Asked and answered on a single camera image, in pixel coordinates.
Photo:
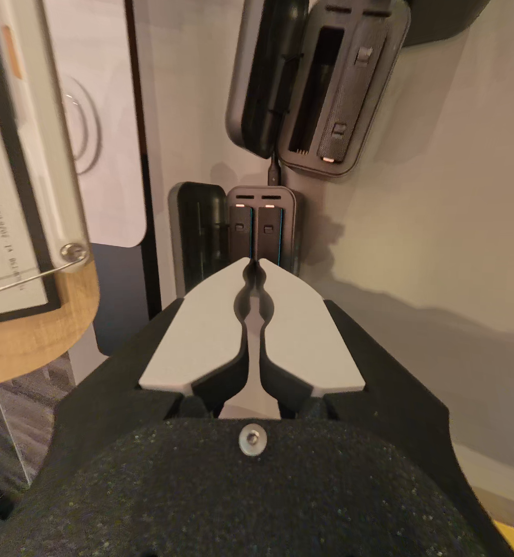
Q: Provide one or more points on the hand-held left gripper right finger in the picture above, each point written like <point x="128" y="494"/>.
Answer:
<point x="313" y="344"/>

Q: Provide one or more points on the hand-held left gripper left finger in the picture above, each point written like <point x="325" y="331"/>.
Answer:
<point x="192" y="344"/>

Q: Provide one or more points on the black battery charger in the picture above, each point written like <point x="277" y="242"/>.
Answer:
<point x="196" y="226"/>
<point x="448" y="22"/>
<point x="257" y="78"/>

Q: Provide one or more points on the red-edged black battery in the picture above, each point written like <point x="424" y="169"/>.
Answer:
<point x="348" y="96"/>

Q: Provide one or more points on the wooden sign board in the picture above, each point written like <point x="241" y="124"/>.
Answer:
<point x="31" y="348"/>

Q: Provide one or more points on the white stand base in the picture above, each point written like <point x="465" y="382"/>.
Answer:
<point x="109" y="174"/>

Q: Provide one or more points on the instruction board on stand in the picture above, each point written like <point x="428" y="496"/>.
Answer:
<point x="0" y="218"/>

